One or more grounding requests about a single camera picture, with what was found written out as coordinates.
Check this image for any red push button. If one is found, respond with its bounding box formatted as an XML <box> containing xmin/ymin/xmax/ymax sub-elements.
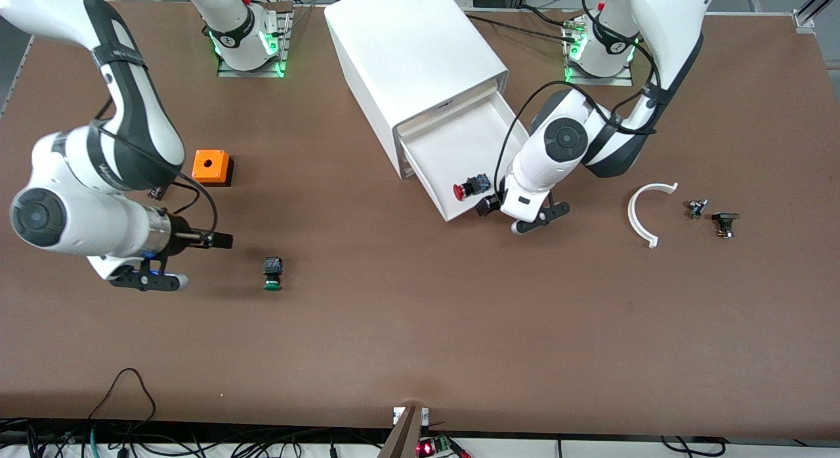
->
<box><xmin>453</xmin><ymin>174</ymin><xmax>492</xmax><ymax>201</ymax></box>

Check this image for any white plastic drawer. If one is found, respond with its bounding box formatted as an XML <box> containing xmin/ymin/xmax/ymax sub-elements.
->
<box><xmin>394</xmin><ymin>83</ymin><xmax>503</xmax><ymax>136</ymax></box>
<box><xmin>400</xmin><ymin>91</ymin><xmax>531</xmax><ymax>222</ymax></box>

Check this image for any orange button box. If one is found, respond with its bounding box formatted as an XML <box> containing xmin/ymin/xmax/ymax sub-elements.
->
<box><xmin>192</xmin><ymin>150</ymin><xmax>234</xmax><ymax>187</ymax></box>

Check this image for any white drawer cabinet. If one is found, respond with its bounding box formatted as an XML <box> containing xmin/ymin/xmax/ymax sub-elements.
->
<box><xmin>324</xmin><ymin>0</ymin><xmax>509</xmax><ymax>180</ymax></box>

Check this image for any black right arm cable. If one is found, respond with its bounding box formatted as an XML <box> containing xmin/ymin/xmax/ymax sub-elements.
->
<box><xmin>92</xmin><ymin>97</ymin><xmax>219</xmax><ymax>236</ymax></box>

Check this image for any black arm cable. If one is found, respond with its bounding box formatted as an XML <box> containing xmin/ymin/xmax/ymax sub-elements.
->
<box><xmin>493</xmin><ymin>51</ymin><xmax>660</xmax><ymax>196</ymax></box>
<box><xmin>92</xmin><ymin>97</ymin><xmax>219</xmax><ymax>236</ymax></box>

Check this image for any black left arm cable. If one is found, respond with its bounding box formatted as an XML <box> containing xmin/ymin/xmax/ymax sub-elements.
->
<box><xmin>493</xmin><ymin>51</ymin><xmax>660</xmax><ymax>196</ymax></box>

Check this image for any white half ring clamp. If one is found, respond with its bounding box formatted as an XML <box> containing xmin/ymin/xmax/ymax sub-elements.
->
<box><xmin>628</xmin><ymin>182</ymin><xmax>679</xmax><ymax>249</ymax></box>

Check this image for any looped thin black cable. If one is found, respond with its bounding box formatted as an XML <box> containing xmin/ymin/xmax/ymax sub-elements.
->
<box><xmin>87</xmin><ymin>368</ymin><xmax>158</xmax><ymax>425</ymax></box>

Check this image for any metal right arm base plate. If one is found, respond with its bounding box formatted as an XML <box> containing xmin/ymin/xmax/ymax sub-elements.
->
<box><xmin>217</xmin><ymin>2</ymin><xmax>293</xmax><ymax>78</ymax></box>

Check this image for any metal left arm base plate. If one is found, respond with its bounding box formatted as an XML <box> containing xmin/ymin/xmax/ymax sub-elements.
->
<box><xmin>563</xmin><ymin>15</ymin><xmax>635</xmax><ymax>87</ymax></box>

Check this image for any thick black table cable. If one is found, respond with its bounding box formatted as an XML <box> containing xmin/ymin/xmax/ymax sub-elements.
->
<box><xmin>463</xmin><ymin>12</ymin><xmax>578</xmax><ymax>37</ymax></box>

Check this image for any aluminium table edge rail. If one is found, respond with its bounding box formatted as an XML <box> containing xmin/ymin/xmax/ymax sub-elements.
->
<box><xmin>0</xmin><ymin>33</ymin><xmax>35</xmax><ymax>121</ymax></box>

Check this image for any brown camera mount post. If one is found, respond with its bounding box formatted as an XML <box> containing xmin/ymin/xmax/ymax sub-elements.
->
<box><xmin>377</xmin><ymin>406</ymin><xmax>431</xmax><ymax>458</ymax></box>

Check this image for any aluminium frame profile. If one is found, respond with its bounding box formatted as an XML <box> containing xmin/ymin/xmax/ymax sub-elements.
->
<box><xmin>793</xmin><ymin>0</ymin><xmax>840</xmax><ymax>31</ymax></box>

